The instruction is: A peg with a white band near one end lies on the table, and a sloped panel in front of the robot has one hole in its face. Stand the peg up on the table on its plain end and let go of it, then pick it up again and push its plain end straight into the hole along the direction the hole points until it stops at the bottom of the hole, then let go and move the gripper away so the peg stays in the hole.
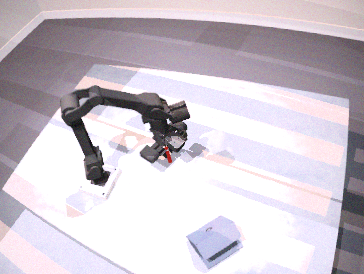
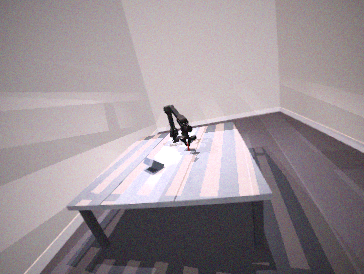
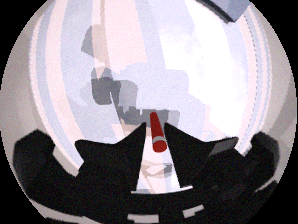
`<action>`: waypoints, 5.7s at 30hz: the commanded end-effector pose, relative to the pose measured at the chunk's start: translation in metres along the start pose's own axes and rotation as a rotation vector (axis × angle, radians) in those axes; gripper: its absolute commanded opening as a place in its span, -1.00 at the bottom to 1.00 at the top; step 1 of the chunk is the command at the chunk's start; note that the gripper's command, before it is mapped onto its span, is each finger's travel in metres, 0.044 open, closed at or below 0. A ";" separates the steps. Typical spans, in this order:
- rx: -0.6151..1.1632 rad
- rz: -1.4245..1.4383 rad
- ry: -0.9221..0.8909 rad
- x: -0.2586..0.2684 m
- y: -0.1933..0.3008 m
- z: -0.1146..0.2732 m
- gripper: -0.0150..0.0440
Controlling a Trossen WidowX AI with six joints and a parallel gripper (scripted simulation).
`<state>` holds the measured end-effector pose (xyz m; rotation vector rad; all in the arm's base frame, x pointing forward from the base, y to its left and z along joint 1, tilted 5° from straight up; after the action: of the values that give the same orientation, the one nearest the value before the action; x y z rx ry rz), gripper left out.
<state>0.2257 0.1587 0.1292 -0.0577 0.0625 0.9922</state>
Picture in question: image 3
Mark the dark red cylinder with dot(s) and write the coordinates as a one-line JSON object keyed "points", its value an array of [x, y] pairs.
{"points": [[158, 139]]}

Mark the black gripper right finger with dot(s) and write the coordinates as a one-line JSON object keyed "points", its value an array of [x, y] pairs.
{"points": [[190, 155]]}

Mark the grey flat panel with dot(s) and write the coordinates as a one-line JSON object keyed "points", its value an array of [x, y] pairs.
{"points": [[231, 10]]}

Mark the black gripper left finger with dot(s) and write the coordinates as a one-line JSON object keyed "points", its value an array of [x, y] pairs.
{"points": [[126, 154]]}

